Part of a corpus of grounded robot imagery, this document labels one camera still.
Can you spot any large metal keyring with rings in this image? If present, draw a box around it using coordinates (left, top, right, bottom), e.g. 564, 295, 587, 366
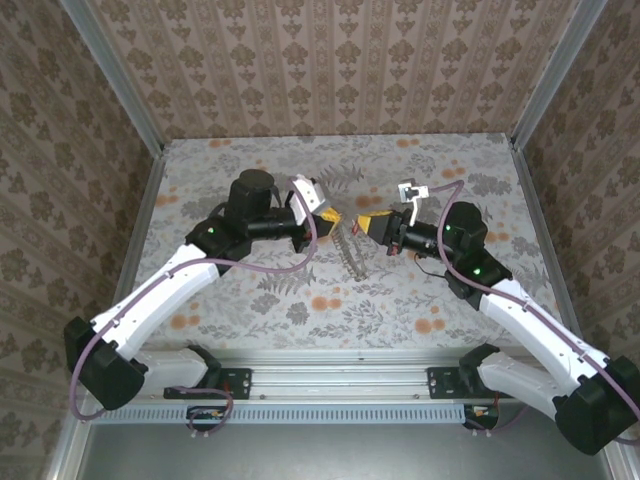
330, 222, 372, 285

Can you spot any floral tablecloth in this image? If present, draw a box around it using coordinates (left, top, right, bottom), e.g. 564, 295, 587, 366
134, 133, 576, 352

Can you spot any small black controller board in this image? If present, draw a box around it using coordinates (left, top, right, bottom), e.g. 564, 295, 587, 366
185, 405, 235, 432
462, 402, 501, 431

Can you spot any grey metal panel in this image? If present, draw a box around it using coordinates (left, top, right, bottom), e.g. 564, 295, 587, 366
44, 399, 640, 480

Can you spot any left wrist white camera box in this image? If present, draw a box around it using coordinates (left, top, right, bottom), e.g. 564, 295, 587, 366
291, 173, 329, 226

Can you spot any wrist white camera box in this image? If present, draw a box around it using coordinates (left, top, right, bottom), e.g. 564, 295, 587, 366
396, 182, 431, 226
291, 173, 329, 226

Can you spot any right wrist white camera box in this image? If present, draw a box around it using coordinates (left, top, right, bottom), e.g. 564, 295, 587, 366
396, 182, 431, 226

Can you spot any aluminium side rail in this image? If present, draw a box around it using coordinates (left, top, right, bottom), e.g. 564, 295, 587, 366
94, 149, 169, 366
512, 142, 591, 362

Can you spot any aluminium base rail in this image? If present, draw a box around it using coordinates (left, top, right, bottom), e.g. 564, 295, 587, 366
77, 348, 619, 401

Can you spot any grey slotted cable duct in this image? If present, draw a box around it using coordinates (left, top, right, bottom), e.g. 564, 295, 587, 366
92, 402, 474, 426

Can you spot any aluminium corner post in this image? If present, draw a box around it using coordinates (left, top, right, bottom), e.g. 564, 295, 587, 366
510, 0, 609, 151
62, 0, 165, 157

